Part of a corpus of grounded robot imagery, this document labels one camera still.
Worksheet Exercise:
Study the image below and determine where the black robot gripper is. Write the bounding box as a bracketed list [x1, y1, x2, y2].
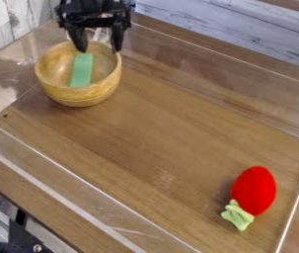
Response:
[54, 0, 134, 52]

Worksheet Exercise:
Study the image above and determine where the green rectangular block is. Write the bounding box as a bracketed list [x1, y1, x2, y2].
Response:
[70, 53, 94, 87]

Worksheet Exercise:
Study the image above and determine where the brown wooden bowl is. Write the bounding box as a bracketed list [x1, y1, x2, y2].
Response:
[35, 42, 122, 107]

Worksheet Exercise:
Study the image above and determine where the red plush strawberry toy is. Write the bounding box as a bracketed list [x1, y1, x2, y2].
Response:
[221, 166, 277, 231]

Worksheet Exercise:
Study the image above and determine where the clear acrylic corner bracket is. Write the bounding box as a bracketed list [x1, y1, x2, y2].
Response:
[86, 28, 110, 43]

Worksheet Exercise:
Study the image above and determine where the clear acrylic tray wall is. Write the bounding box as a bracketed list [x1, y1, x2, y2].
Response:
[0, 16, 299, 253]

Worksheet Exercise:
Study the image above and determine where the black clamp with cable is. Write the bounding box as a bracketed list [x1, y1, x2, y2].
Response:
[0, 211, 54, 253]

